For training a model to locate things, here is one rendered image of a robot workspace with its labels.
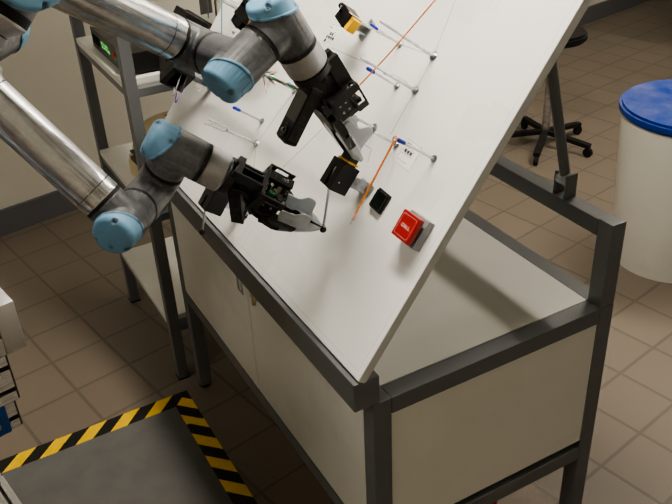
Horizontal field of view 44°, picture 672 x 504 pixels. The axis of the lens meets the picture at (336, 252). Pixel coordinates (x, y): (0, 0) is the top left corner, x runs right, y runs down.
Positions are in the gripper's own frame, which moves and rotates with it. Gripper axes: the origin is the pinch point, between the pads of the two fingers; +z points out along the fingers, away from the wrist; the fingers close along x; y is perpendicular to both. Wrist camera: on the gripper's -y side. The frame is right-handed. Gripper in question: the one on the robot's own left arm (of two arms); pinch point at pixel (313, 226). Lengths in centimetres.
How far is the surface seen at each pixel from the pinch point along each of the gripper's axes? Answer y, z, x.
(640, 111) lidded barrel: -41, 125, 134
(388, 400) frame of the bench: 1.1, 23.5, -27.1
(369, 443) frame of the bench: -8.2, 26.6, -32.9
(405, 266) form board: 16.2, 12.8, -9.0
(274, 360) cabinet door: -46, 17, -10
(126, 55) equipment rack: -63, -43, 61
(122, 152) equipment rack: -128, -28, 72
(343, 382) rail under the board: 0.4, 14.0, -27.2
